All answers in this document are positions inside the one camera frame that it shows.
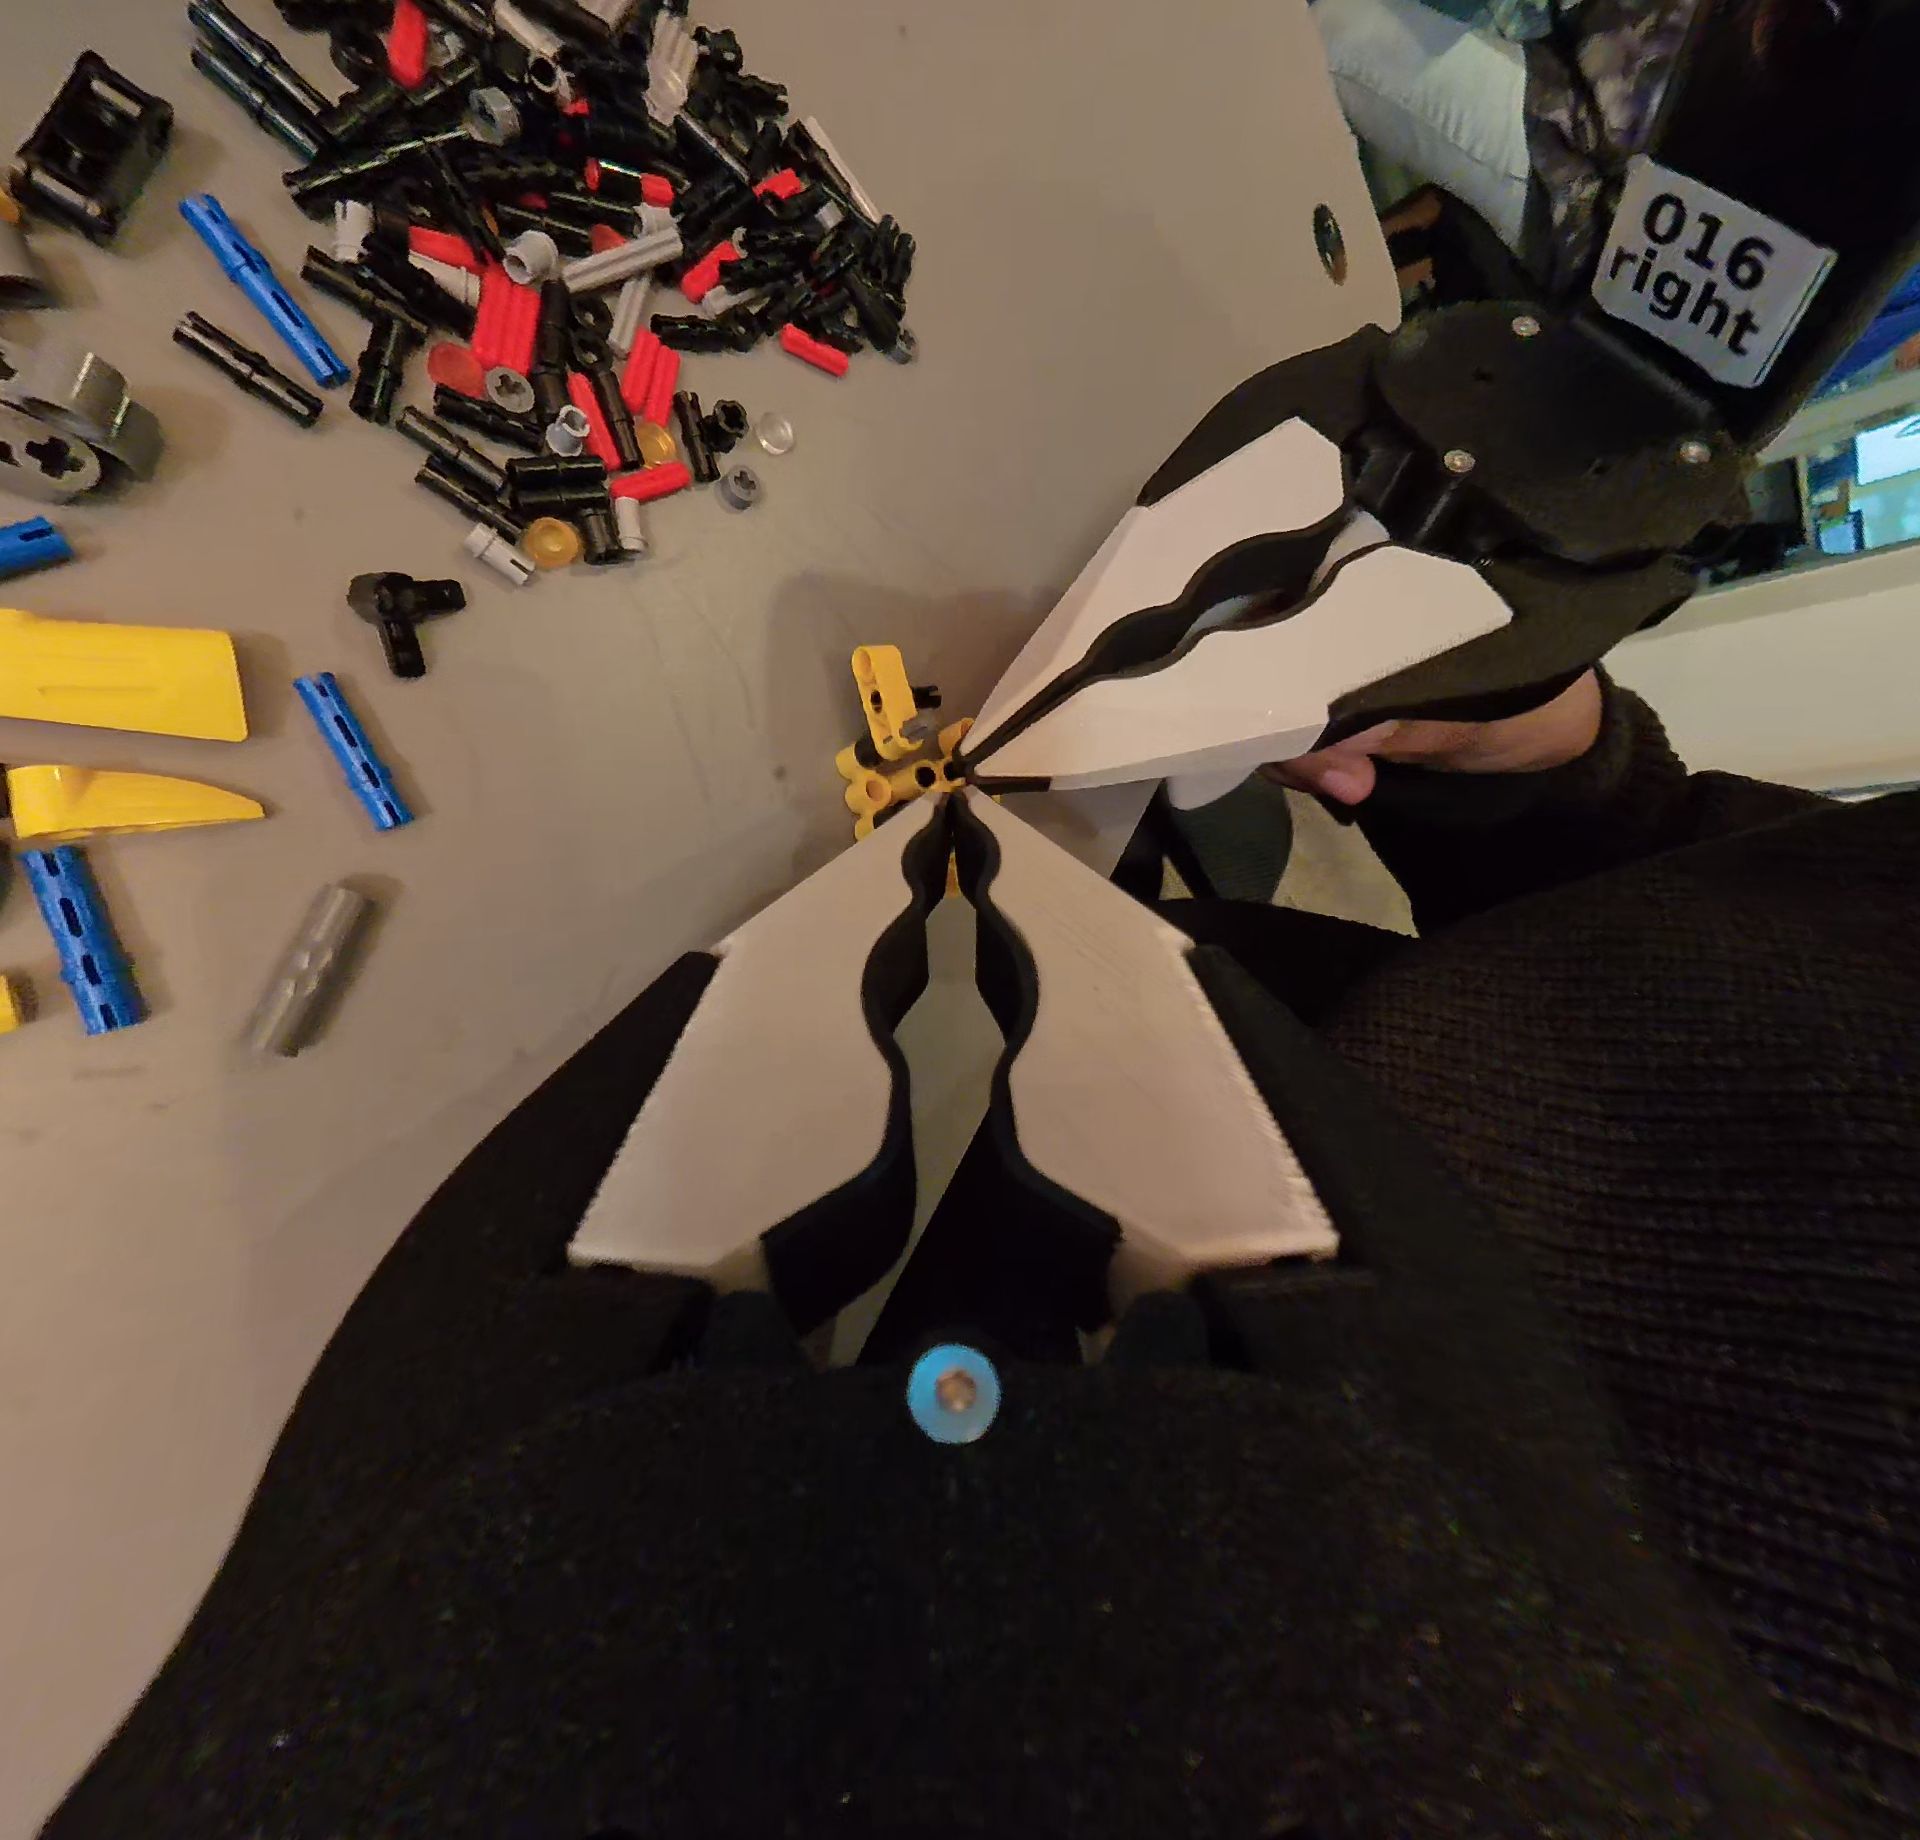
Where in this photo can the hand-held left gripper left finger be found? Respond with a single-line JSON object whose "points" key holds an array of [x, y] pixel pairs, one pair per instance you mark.
{"points": [[736, 1122]]}

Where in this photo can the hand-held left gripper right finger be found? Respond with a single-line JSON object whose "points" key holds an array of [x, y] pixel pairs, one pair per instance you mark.
{"points": [[1170, 1105]]}

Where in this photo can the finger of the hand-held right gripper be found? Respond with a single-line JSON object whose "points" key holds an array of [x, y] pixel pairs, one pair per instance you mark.
{"points": [[1290, 671], [1200, 522]]}

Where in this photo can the person's right forearm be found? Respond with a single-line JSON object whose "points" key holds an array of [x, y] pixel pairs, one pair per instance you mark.
{"points": [[1770, 821]]}

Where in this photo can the person's right hand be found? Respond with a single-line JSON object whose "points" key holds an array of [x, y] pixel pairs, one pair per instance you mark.
{"points": [[1456, 731]]}

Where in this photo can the black round table grommet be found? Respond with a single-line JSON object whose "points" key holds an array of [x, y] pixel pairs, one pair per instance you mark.
{"points": [[1330, 242]]}

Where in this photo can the clear round stud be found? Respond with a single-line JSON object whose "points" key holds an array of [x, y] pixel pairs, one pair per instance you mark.
{"points": [[774, 434]]}

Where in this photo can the dark grey tube connector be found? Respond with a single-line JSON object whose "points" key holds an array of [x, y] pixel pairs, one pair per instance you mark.
{"points": [[306, 970]]}

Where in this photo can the blue connector pin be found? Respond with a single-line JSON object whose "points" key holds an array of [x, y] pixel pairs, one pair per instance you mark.
{"points": [[353, 750], [261, 288]]}

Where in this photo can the black T-shaped connector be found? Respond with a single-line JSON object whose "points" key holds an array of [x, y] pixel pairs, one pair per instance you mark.
{"points": [[402, 614]]}

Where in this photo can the pile of black red pins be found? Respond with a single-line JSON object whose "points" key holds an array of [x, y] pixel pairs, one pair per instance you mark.
{"points": [[570, 221]]}

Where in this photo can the pile of yellow grey building pieces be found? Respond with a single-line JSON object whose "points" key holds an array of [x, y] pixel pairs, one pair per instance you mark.
{"points": [[120, 677]]}

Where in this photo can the black connector pin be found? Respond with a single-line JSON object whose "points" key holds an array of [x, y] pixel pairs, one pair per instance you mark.
{"points": [[248, 368]]}

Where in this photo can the black block connector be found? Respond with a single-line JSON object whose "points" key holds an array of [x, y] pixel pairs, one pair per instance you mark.
{"points": [[92, 146]]}

